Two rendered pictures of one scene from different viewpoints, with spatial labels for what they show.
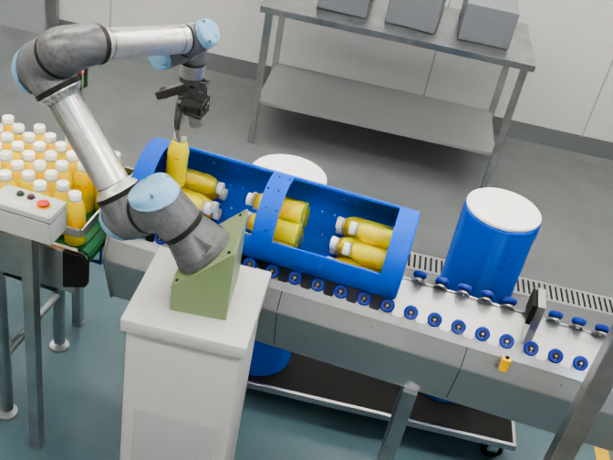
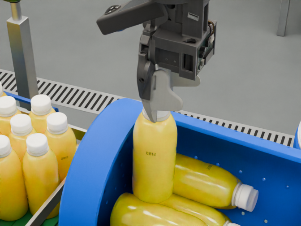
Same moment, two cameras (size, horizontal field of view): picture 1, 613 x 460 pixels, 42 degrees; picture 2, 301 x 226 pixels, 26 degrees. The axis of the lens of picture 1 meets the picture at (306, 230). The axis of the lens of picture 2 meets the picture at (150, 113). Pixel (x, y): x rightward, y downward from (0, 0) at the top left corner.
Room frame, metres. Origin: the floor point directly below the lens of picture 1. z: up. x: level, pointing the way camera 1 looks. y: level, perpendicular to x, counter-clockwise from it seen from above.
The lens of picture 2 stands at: (1.44, 0.22, 1.88)
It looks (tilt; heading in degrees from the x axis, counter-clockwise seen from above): 39 degrees down; 18
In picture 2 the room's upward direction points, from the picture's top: straight up
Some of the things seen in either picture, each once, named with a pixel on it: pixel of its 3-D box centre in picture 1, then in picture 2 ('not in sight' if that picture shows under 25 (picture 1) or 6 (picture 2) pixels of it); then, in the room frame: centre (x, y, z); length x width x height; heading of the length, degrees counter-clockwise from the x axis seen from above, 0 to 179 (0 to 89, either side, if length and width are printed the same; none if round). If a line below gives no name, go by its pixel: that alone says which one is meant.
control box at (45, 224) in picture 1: (28, 214); not in sight; (1.92, 0.83, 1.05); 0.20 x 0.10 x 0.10; 82
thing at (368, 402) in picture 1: (337, 371); not in sight; (2.54, -0.25, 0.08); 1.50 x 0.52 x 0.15; 88
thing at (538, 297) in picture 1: (531, 316); not in sight; (1.99, -0.74, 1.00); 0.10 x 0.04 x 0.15; 172
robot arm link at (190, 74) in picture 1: (192, 69); not in sight; (2.15, 0.42, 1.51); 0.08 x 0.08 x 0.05
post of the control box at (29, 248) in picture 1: (33, 347); not in sight; (1.92, 0.83, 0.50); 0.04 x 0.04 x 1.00; 82
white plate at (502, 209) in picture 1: (503, 209); not in sight; (2.55, -0.69, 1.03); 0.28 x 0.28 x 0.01
